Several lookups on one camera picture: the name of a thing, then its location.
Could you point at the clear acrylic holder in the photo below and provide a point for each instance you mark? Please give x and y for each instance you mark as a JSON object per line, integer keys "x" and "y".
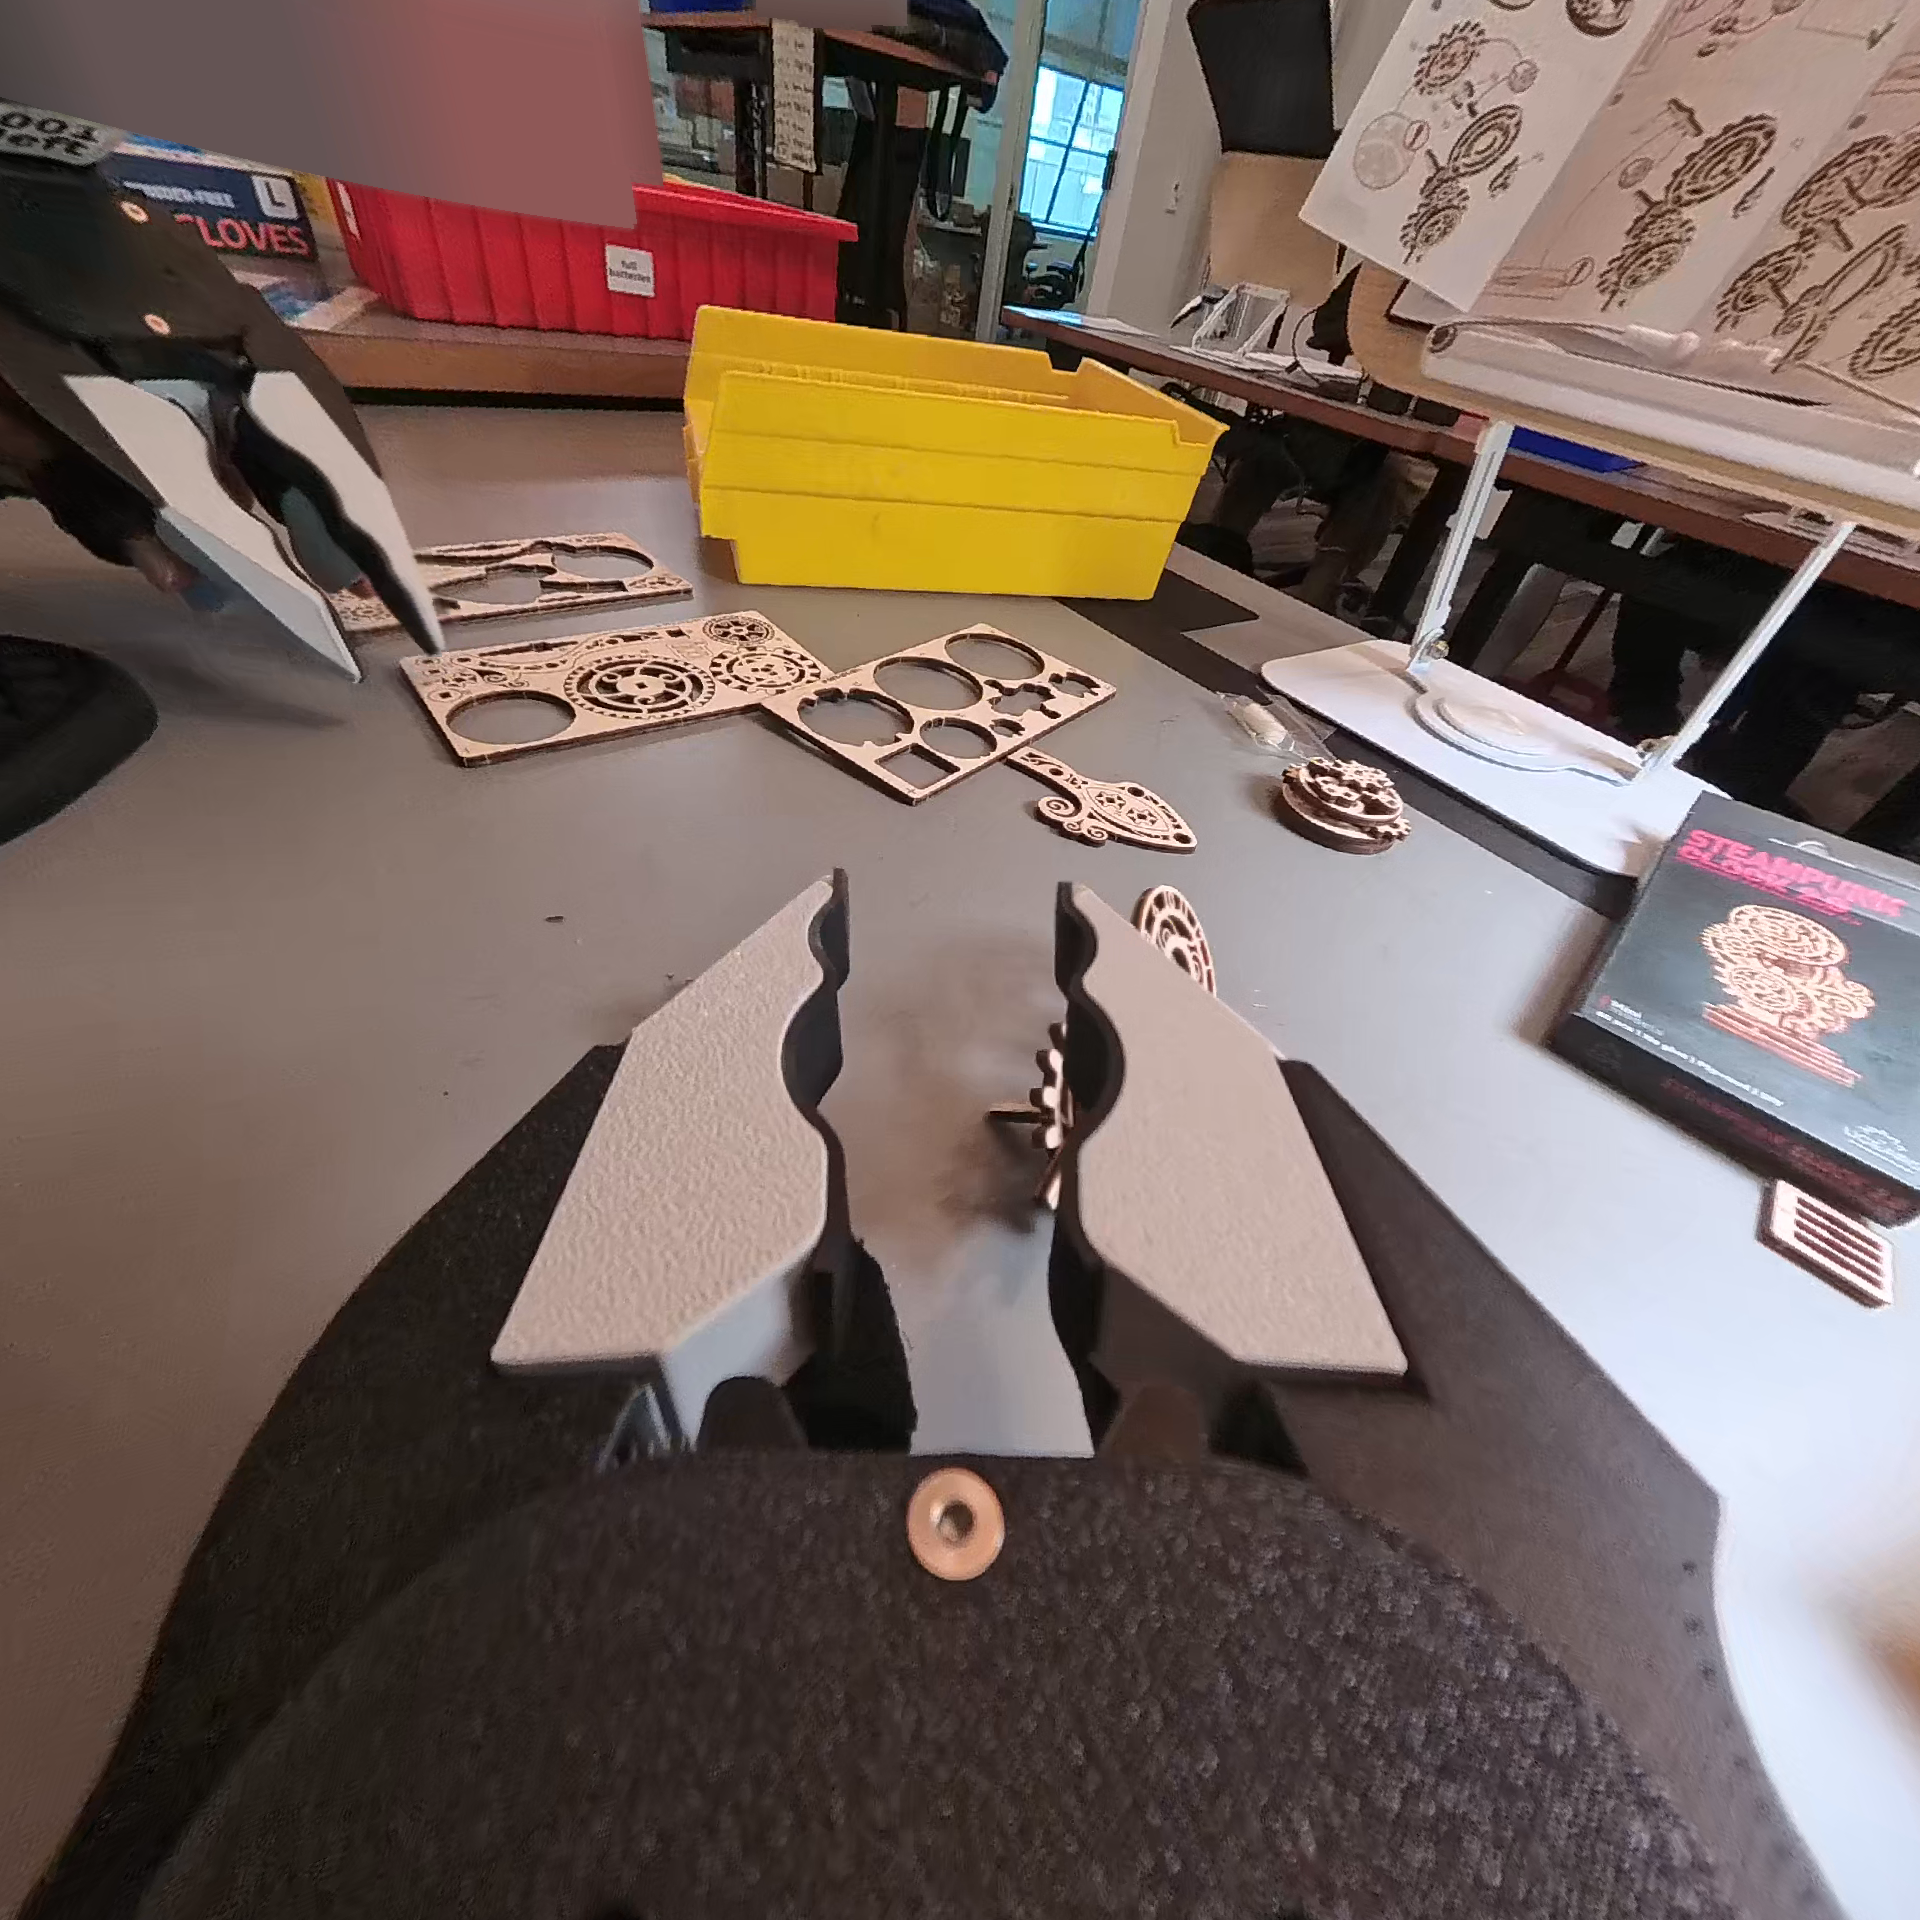
{"x": 1231, "y": 322}

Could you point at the wooden puzzle sheet with cutouts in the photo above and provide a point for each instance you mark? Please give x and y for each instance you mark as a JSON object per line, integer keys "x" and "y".
{"x": 599, "y": 597}

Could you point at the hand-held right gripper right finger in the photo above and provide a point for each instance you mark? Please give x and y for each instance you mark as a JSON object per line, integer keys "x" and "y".
{"x": 1231, "y": 1214}

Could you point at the blue glove box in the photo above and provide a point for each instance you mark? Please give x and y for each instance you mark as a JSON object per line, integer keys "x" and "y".
{"x": 240, "y": 235}

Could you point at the small wooden grille piece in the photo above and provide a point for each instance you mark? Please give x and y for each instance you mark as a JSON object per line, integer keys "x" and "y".
{"x": 1780, "y": 1237}

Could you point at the wooden puzzle sheet with gears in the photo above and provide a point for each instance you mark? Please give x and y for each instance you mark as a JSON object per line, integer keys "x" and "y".
{"x": 432, "y": 675}

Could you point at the grey desk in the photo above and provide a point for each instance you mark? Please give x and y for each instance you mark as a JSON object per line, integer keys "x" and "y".
{"x": 300, "y": 974}

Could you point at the round wooden gear stack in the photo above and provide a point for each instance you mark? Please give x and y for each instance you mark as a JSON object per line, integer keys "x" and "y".
{"x": 1343, "y": 810}

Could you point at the wooden gear and dial assembly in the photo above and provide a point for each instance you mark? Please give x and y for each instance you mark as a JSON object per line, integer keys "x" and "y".
{"x": 1178, "y": 931}

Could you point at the wooden puzzle frame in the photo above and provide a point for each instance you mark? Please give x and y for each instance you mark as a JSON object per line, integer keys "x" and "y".
{"x": 782, "y": 714}

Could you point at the black and tan panel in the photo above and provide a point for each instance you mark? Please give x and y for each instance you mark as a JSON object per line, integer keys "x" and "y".
{"x": 1260, "y": 75}

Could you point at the instruction booklet on stand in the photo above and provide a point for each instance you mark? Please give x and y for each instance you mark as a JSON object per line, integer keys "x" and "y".
{"x": 1350, "y": 691}

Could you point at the blue plastic bin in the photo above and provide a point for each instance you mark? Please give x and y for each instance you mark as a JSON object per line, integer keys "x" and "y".
{"x": 1575, "y": 450}

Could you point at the person's left hand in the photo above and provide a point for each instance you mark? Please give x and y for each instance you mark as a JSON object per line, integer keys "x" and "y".
{"x": 90, "y": 481}

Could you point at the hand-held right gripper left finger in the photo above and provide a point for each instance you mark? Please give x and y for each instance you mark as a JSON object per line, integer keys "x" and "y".
{"x": 676, "y": 1200}

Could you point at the small clear plastic bag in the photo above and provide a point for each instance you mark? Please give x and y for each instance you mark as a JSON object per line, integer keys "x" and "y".
{"x": 1268, "y": 723}

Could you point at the red plastic bin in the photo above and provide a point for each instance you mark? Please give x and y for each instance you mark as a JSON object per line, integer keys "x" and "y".
{"x": 494, "y": 277}

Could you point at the black puzzle box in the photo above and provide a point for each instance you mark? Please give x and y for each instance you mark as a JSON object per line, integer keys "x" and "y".
{"x": 1652, "y": 960}

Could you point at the puzzle instruction booklet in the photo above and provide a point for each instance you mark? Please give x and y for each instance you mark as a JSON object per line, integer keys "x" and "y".
{"x": 1500, "y": 149}

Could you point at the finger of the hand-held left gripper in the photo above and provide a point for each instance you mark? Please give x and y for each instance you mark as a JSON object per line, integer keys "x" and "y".
{"x": 347, "y": 481}
{"x": 195, "y": 494}

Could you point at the slotted yellow plastic bin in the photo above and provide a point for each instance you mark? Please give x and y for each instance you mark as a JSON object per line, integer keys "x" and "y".
{"x": 931, "y": 511}

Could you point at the ornate wooden leaf piece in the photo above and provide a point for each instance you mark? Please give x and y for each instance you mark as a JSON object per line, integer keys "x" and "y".
{"x": 1126, "y": 818}

